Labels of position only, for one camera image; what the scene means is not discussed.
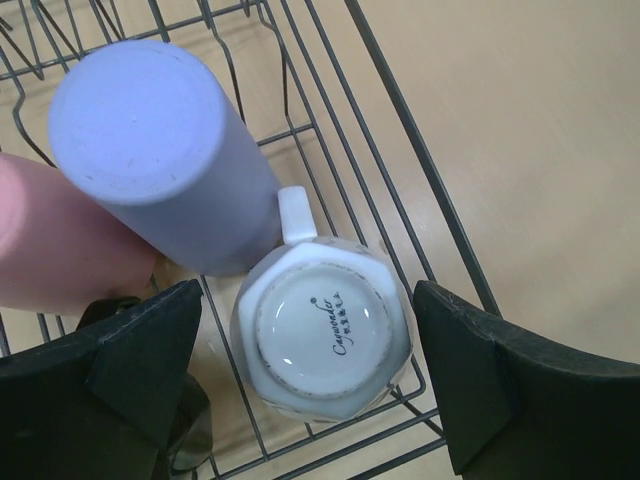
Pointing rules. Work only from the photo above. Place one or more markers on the lavender cup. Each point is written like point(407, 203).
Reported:
point(145, 129)

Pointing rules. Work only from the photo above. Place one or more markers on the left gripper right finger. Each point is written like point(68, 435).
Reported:
point(516, 405)

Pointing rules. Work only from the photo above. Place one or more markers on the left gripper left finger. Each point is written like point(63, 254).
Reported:
point(99, 403)

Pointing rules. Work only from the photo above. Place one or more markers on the black wire dish rack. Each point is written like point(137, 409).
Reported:
point(296, 71)

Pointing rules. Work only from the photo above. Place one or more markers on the pink cup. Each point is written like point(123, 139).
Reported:
point(61, 251)

